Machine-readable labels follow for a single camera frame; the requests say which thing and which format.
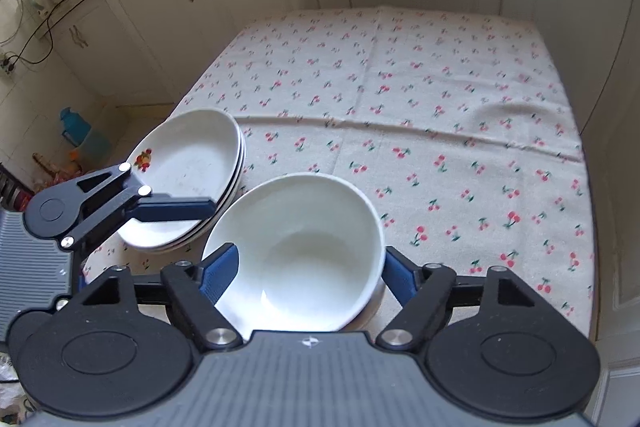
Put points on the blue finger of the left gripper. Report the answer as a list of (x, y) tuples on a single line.
[(167, 209)]

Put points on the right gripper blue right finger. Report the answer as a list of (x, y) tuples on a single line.
[(401, 275)]

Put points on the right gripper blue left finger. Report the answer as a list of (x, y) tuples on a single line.
[(216, 272)]

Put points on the white bowl pink flowers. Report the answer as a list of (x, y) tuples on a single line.
[(311, 252)]

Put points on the white plate with fruit print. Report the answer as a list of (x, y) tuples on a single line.
[(190, 155)]

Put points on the clear plastic storage box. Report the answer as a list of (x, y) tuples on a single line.
[(94, 151)]

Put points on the blue plastic jug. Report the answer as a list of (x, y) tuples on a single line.
[(75, 128)]

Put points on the cherry print tablecloth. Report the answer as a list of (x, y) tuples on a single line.
[(456, 126)]

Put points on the small cabinet handle left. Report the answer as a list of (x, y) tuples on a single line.
[(77, 38)]

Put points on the wall power socket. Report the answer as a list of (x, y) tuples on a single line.
[(8, 62)]

